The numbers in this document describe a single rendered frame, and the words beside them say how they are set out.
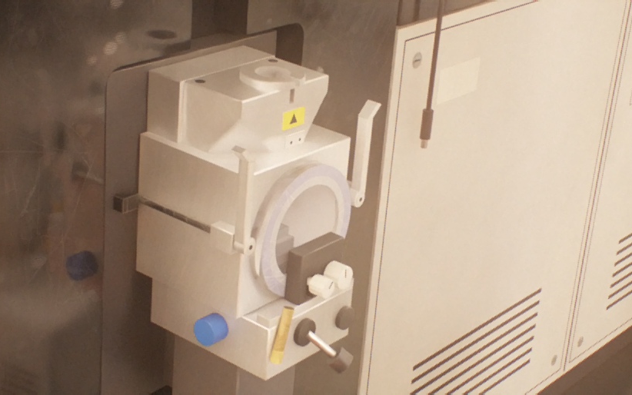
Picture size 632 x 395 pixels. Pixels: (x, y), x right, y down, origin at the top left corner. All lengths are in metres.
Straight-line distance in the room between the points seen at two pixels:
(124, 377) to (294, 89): 0.23
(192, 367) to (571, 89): 0.55
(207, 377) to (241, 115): 0.20
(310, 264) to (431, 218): 0.33
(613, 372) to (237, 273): 0.94
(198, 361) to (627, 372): 0.89
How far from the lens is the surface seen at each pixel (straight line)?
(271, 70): 0.81
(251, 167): 0.74
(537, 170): 1.27
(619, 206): 1.47
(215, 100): 0.78
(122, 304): 0.86
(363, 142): 0.83
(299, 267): 0.80
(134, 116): 0.81
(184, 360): 0.88
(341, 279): 0.81
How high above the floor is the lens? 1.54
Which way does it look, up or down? 23 degrees down
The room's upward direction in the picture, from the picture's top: 5 degrees clockwise
